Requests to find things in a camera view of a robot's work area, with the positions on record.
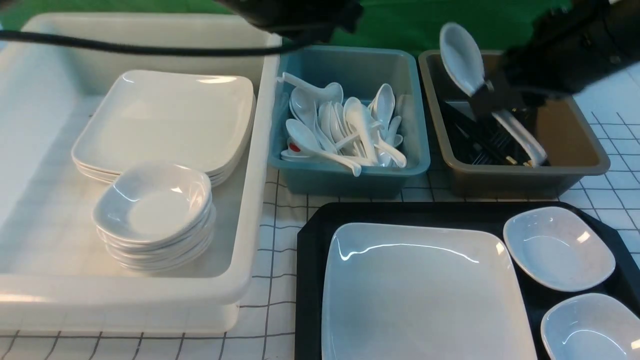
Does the white spoon centre of pile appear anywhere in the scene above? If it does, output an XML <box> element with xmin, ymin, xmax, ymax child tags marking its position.
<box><xmin>343</xmin><ymin>96</ymin><xmax>379</xmax><ymax>166</ymax></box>

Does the black serving tray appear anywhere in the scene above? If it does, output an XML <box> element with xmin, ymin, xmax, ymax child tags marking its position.
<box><xmin>295</xmin><ymin>201</ymin><xmax>640</xmax><ymax>360</ymax></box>

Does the white spoon of pile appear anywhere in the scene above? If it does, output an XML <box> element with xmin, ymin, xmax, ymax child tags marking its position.
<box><xmin>369</xmin><ymin>83</ymin><xmax>396</xmax><ymax>128</ymax></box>
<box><xmin>343</xmin><ymin>96</ymin><xmax>379</xmax><ymax>166</ymax></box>
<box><xmin>285</xmin><ymin>119</ymin><xmax>362</xmax><ymax>177</ymax></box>
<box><xmin>276</xmin><ymin>71</ymin><xmax>345</xmax><ymax>105</ymax></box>

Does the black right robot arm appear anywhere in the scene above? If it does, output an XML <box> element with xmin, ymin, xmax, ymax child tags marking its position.
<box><xmin>469</xmin><ymin>0</ymin><xmax>640</xmax><ymax>117</ymax></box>

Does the white ceramic soup spoon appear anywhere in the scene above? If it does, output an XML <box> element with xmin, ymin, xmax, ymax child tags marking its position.
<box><xmin>439</xmin><ymin>22</ymin><xmax>547</xmax><ymax>167</ymax></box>

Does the white spoon top of pile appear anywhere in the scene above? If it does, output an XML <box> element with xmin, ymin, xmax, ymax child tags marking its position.
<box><xmin>276</xmin><ymin>71</ymin><xmax>345</xmax><ymax>105</ymax></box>

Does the teal plastic bin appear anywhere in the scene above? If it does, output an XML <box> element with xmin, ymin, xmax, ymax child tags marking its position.
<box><xmin>267</xmin><ymin>45</ymin><xmax>431</xmax><ymax>199</ymax></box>

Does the checkered white tablecloth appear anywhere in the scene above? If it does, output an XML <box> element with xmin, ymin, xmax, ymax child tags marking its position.
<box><xmin>1</xmin><ymin>66</ymin><xmax>639</xmax><ymax>360</ymax></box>

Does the stack of white square plates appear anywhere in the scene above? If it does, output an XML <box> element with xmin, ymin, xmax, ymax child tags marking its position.
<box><xmin>71</xmin><ymin>70</ymin><xmax>256</xmax><ymax>186</ymax></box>

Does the stack of white bowls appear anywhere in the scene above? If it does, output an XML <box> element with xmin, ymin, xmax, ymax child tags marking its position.
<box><xmin>92</xmin><ymin>162</ymin><xmax>217</xmax><ymax>274</ymax></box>

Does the large white square plate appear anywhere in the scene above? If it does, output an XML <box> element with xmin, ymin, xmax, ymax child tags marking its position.
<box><xmin>321</xmin><ymin>223</ymin><xmax>538</xmax><ymax>360</ymax></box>

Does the white shallow bowl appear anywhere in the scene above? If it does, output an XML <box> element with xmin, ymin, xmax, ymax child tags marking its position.
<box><xmin>503</xmin><ymin>206</ymin><xmax>617</xmax><ymax>293</ymax></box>
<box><xmin>541</xmin><ymin>292</ymin><xmax>640</xmax><ymax>360</ymax></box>

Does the green cloth backdrop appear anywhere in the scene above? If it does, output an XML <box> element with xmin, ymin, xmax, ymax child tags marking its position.
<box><xmin>1</xmin><ymin>0</ymin><xmax>572</xmax><ymax>55</ymax></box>

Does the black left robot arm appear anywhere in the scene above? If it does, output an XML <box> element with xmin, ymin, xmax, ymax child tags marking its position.
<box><xmin>219</xmin><ymin>0</ymin><xmax>365</xmax><ymax>43</ymax></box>

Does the brown plastic bin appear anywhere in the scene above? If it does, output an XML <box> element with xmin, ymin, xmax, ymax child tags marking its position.
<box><xmin>418</xmin><ymin>50</ymin><xmax>611</xmax><ymax>199</ymax></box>

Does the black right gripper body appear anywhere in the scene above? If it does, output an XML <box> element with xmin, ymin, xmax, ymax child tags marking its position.
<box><xmin>467</xmin><ymin>5</ymin><xmax>601</xmax><ymax>120</ymax></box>

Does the white spoon front of pile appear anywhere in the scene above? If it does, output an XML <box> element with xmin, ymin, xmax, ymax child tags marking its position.
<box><xmin>285</xmin><ymin>119</ymin><xmax>362</xmax><ymax>177</ymax></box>

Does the white spoon right of pile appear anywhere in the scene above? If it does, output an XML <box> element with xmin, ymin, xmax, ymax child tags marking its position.
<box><xmin>369</xmin><ymin>83</ymin><xmax>396</xmax><ymax>128</ymax></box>

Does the black chopsticks pile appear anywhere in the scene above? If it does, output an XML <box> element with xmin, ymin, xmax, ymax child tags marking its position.
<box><xmin>438</xmin><ymin>100</ymin><xmax>533</xmax><ymax>167</ymax></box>

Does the large white plastic tub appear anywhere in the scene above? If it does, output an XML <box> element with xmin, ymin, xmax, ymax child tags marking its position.
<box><xmin>1</xmin><ymin>42</ymin><xmax>280</xmax><ymax>337</ymax></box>

